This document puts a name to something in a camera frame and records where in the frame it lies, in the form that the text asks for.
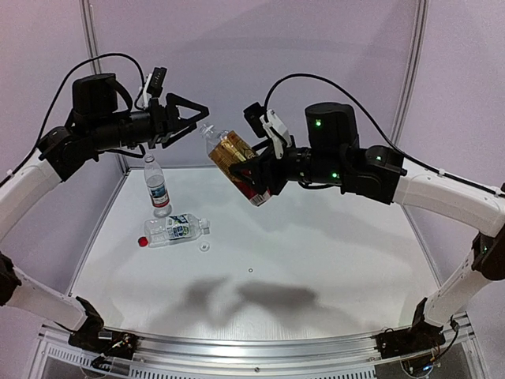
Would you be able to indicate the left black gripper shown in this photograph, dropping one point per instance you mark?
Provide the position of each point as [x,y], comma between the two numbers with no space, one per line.
[158,123]

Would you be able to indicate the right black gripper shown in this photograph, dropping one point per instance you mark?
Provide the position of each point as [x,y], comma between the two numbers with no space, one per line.
[274,169]

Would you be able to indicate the gold red tea bottle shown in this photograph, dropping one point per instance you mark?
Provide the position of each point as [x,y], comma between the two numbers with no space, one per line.
[225,148]

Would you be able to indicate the clear bottle red white label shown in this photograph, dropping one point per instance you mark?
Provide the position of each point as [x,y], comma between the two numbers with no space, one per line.
[156,184]

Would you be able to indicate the clear white bottle cap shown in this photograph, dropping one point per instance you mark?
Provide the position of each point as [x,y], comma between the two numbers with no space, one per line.
[204,247]

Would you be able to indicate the red bottle cap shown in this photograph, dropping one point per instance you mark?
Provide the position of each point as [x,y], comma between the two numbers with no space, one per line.
[143,241]

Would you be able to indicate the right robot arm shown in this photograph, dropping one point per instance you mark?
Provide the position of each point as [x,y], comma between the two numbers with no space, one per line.
[334,159]

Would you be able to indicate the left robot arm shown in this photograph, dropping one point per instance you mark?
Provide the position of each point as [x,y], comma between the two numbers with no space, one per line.
[101,120]

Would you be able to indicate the clear bottle blue label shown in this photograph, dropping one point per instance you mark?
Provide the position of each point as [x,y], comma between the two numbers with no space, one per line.
[175,229]

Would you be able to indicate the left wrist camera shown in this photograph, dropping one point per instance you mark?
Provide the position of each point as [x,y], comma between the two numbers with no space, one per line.
[153,87]

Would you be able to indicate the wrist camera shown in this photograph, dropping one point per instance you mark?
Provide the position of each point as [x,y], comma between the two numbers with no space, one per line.
[266,123]
[153,87]

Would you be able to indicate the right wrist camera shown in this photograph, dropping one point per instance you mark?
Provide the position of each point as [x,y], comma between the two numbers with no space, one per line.
[266,123]

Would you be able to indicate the aluminium front rail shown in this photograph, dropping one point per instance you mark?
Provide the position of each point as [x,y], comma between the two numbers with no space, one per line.
[336,357]

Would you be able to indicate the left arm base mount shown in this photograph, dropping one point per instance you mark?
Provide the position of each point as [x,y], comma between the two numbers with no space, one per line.
[94,337]

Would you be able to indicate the right aluminium corner post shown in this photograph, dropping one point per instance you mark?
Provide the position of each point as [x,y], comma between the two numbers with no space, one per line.
[412,66]

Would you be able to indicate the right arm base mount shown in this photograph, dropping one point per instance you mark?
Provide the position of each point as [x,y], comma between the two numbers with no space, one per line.
[418,337]

